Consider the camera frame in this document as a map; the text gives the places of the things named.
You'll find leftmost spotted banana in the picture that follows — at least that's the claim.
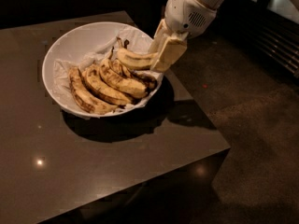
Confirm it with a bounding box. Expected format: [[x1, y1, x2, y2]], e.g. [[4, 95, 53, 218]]
[[68, 67, 117, 115]]

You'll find spotted banana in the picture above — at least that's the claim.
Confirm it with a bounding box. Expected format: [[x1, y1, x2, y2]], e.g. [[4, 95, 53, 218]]
[[98, 49, 149, 99], [68, 67, 117, 115], [82, 64, 134, 105]]

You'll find yellow banana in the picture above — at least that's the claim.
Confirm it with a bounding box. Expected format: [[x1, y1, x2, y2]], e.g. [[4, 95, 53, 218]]
[[117, 37, 157, 70]]

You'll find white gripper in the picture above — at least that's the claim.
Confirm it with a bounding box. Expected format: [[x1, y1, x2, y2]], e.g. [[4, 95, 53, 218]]
[[149, 0, 218, 73]]

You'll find white round bowl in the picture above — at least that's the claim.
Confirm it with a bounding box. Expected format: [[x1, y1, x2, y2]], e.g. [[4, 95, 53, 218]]
[[41, 21, 164, 119]]

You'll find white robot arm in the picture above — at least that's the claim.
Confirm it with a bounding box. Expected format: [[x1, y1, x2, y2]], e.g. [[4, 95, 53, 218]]
[[149, 0, 225, 72]]

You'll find dark wall radiator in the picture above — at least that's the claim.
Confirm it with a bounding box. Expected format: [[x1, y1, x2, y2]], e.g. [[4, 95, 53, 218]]
[[217, 0, 299, 78]]

